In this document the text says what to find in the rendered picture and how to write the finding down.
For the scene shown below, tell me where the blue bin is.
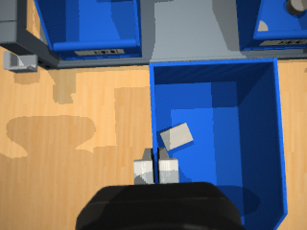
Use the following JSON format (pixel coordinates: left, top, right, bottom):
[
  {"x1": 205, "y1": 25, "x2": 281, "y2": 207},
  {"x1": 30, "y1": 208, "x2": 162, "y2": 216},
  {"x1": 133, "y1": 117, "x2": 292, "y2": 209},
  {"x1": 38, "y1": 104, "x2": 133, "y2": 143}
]
[
  {"x1": 236, "y1": 0, "x2": 307, "y2": 51},
  {"x1": 34, "y1": 0, "x2": 142, "y2": 60},
  {"x1": 149, "y1": 58, "x2": 288, "y2": 230}
]

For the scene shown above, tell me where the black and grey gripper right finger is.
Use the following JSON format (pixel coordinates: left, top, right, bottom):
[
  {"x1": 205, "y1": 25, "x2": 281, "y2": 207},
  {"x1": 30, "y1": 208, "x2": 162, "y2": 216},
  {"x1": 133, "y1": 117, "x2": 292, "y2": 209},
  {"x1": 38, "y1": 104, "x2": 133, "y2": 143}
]
[{"x1": 157, "y1": 148, "x2": 179, "y2": 183}]

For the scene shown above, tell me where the grey metal block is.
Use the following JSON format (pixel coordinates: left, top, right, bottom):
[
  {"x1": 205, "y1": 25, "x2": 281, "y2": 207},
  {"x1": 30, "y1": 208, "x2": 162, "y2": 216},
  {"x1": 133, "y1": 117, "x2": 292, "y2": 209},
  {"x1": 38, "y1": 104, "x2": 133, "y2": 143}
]
[{"x1": 160, "y1": 123, "x2": 193, "y2": 151}]

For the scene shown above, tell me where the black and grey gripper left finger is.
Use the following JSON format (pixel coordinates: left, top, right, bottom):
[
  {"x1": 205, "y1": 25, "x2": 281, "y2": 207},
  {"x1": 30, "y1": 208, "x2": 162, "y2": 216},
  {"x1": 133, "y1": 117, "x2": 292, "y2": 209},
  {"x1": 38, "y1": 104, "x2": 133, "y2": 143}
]
[{"x1": 133, "y1": 148, "x2": 155, "y2": 185}]

